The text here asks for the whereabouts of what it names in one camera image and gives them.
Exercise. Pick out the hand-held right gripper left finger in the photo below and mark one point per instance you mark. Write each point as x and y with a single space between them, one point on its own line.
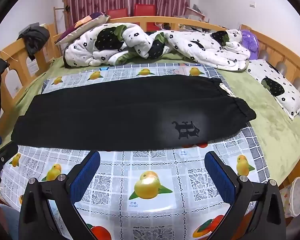
86 177

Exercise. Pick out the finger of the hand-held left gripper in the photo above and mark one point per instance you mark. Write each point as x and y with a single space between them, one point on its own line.
5 152

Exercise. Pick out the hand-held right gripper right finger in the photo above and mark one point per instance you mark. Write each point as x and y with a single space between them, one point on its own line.
218 177

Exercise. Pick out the black pants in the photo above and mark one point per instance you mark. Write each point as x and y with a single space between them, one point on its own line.
115 115

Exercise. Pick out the person's left forearm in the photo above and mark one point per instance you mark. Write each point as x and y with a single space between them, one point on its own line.
8 220

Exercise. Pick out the fruit print plastic tablecloth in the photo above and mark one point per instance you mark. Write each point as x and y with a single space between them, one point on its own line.
152 160

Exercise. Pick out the printed white waste bin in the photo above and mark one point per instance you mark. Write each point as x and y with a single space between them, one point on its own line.
293 197

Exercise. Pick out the white floral pillow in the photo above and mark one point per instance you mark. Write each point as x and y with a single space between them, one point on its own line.
290 97

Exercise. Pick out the dark grey jacket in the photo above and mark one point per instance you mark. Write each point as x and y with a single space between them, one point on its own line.
35 40

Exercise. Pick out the white floral quilt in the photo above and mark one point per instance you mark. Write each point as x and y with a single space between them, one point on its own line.
190 47

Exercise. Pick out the purple plush toy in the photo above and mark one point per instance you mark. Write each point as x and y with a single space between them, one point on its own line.
250 40

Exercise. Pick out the wooden coat rack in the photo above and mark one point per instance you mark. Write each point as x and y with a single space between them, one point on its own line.
55 20

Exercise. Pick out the purple yellow patchwork pillow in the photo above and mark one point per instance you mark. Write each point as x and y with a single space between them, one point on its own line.
85 22

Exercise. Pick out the red chair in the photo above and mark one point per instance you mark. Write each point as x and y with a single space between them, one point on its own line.
117 13
145 11

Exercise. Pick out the pink and grey clutter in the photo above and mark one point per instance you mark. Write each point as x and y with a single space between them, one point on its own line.
195 12

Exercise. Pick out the wooden bed frame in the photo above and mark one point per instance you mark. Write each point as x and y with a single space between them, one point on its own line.
130 19

